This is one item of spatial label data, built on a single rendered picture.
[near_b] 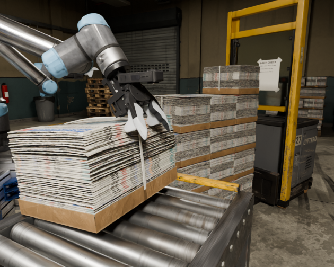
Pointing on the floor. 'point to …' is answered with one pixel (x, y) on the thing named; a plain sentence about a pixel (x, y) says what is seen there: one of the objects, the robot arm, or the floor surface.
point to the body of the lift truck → (297, 172)
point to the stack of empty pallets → (97, 98)
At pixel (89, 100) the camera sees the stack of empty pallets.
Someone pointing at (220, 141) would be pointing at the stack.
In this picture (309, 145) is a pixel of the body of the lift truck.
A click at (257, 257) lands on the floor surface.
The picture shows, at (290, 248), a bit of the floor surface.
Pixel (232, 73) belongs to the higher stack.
